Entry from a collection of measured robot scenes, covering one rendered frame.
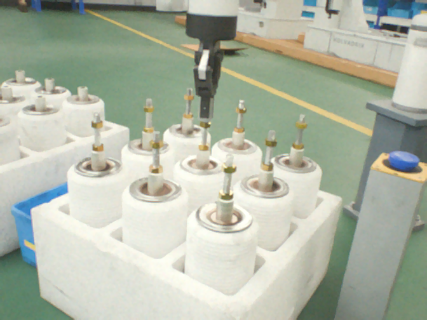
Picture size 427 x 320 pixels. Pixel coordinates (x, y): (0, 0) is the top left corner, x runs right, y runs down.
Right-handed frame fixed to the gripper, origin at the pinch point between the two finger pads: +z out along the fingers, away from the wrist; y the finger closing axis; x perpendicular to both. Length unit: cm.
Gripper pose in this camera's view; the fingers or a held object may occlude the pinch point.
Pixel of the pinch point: (206, 108)
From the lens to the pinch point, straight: 66.7
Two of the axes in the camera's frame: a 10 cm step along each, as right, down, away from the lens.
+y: 1.5, -3.8, 9.1
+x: -9.9, -1.2, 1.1
